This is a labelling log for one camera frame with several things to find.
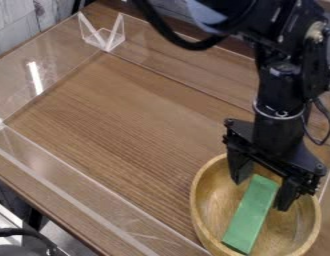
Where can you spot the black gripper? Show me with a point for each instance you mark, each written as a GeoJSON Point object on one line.
{"type": "Point", "coordinates": [270, 141]}

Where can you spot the green rectangular block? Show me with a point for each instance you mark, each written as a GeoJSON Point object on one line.
{"type": "Point", "coordinates": [249, 216]}

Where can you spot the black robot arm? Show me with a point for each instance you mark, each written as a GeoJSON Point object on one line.
{"type": "Point", "coordinates": [288, 33]}

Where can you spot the brown wooden bowl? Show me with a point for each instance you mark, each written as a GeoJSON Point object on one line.
{"type": "Point", "coordinates": [288, 232]}

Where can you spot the clear acrylic corner bracket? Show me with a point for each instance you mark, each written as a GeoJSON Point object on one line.
{"type": "Point", "coordinates": [102, 38]}

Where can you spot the black metal mount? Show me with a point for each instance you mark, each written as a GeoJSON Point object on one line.
{"type": "Point", "coordinates": [42, 243]}

